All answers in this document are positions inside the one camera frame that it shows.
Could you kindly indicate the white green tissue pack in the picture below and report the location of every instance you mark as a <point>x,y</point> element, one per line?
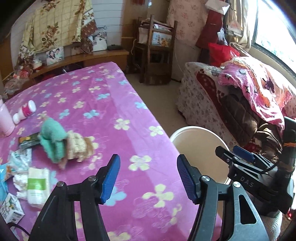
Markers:
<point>38,187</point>

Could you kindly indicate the floral covered sofa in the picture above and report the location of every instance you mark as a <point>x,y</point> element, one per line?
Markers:
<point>225,111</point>

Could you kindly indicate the framed photo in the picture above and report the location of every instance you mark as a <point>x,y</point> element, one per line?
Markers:
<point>54,56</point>

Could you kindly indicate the wooden chair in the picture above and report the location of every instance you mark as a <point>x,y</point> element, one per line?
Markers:
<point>155,43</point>

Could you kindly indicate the pink thermos bottle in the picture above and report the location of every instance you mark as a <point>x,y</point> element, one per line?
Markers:
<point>6,121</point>

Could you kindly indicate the pink floral tablecloth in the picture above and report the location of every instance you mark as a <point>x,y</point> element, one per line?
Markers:
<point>148,201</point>

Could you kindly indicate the small white carton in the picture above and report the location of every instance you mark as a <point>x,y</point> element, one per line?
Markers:
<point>11,209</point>

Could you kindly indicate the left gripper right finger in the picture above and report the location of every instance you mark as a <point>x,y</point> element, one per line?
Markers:
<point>241,220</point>

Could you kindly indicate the floral beige hanging cloth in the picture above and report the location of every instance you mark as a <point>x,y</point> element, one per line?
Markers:
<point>57,24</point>

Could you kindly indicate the white trash bucket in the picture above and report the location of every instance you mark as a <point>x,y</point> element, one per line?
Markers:
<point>198,144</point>

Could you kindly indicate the white pink plastic bottle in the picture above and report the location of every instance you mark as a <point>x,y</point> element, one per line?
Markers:
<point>25,111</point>

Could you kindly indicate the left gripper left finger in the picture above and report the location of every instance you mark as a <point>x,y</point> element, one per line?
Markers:
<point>56,220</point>

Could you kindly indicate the red plastic bag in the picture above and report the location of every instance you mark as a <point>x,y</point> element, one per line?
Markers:
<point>221,53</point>

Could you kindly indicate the teal green towel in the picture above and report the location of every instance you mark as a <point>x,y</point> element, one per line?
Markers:
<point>52,138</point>

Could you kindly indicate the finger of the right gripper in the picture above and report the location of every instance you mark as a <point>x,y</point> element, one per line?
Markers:
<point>225,155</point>
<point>243,154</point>

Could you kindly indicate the pink cartoon blanket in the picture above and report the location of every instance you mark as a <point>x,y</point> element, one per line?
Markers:
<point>267,91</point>

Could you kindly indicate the dark green snack packet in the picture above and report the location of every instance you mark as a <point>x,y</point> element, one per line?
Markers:
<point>28,141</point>

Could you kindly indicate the white tissue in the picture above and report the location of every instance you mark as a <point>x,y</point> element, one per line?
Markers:
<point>20,162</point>

